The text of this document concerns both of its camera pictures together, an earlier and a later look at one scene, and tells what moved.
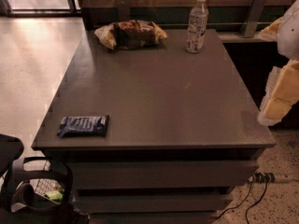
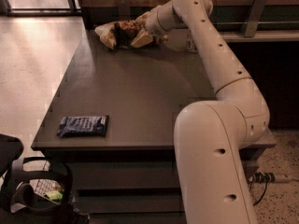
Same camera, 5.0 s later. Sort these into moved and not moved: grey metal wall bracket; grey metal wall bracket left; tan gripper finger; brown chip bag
Moved: tan gripper finger
Not moved: grey metal wall bracket; grey metal wall bracket left; brown chip bag
